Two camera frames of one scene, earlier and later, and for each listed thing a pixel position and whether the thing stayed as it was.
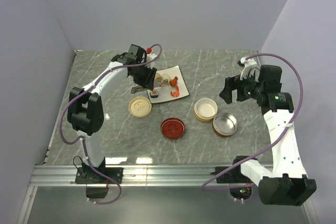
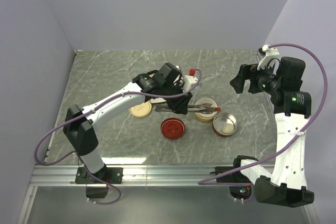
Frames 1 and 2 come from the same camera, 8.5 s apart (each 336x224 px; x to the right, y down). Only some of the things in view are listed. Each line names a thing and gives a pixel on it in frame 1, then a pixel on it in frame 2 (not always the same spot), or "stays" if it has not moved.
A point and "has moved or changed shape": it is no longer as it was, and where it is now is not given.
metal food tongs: (141, 86) has moved or changed shape
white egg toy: (165, 76) has moved or changed shape
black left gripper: (150, 78) to (181, 106)
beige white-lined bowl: (205, 109) stays
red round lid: (172, 128) stays
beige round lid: (140, 107) stays
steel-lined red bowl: (224, 124) stays
